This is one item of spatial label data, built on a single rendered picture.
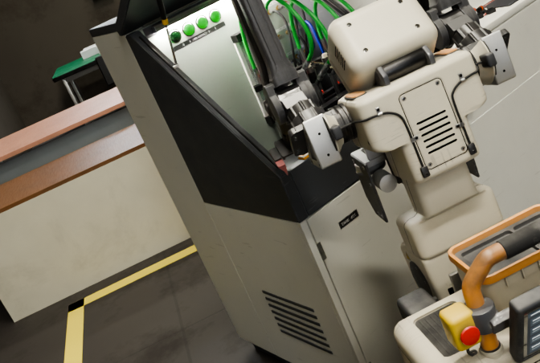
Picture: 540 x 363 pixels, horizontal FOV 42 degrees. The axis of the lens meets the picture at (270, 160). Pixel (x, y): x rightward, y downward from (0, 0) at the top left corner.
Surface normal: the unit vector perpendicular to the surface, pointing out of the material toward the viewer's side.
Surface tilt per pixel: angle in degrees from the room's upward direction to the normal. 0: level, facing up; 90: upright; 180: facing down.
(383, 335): 90
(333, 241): 90
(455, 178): 82
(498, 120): 90
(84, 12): 90
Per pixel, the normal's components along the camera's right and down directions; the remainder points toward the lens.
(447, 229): 0.18, 0.12
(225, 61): 0.57, 0.06
